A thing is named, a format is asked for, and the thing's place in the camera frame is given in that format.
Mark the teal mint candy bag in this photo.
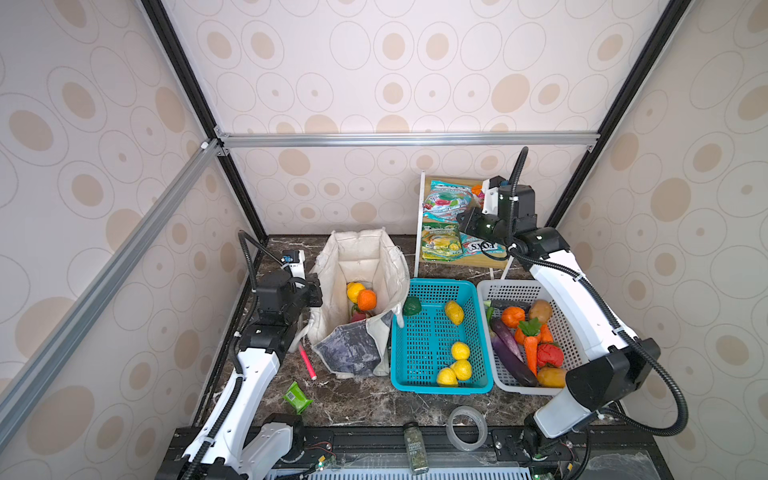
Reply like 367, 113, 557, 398
422, 180, 475, 223

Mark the pink toy dragon fruit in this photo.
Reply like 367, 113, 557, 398
350, 306, 375, 323

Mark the white canvas grocery bag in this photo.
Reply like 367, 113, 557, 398
291, 229, 410, 379

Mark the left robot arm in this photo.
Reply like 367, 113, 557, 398
156, 269, 323, 479

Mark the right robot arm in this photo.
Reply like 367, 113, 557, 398
457, 176, 689, 438

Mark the teal Fox's candy bag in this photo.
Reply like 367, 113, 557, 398
460, 233, 506, 260

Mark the green lemon candy bag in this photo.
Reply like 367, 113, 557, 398
421, 222, 463, 262

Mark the pink marker pen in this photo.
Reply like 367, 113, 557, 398
298, 344, 317, 381

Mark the green small packet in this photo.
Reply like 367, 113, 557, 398
283, 381, 313, 415

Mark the toy potato brown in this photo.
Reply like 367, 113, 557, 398
528, 300, 553, 325

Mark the toy tomato orange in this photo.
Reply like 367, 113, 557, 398
501, 306, 526, 329

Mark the yellow toy lemon upper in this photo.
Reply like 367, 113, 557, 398
444, 301, 465, 326

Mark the toy carrot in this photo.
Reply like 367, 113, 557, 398
514, 318, 542, 375

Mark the green toy pepper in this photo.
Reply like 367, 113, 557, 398
402, 296, 422, 317

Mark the yellow lemon middle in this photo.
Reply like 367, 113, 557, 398
451, 342, 471, 361

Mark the red toy pepper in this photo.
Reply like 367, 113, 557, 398
536, 343, 564, 368

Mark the teal plastic basket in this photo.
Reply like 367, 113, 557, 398
390, 278, 493, 395

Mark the purple toy eggplant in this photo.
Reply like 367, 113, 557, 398
490, 334, 539, 387

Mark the yellow lemon right lower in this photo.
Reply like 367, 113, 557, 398
450, 359, 473, 382

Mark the white plastic basket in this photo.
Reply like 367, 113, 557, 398
477, 279, 587, 397

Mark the yellow toy mango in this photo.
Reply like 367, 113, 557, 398
537, 367, 567, 389

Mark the yellow lemon bottom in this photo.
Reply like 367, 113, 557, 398
436, 367, 458, 387

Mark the spice jar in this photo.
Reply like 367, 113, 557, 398
403, 422, 429, 475

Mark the clear tape roll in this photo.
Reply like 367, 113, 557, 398
446, 406, 489, 452

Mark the white wire shelf rack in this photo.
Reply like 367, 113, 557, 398
413, 171, 515, 280

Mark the aluminium frame bar back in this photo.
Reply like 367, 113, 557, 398
202, 130, 600, 151

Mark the aluminium frame bar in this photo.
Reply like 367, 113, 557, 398
0, 139, 223, 448
202, 130, 600, 151

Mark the aluminium frame bar left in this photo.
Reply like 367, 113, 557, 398
0, 139, 223, 448

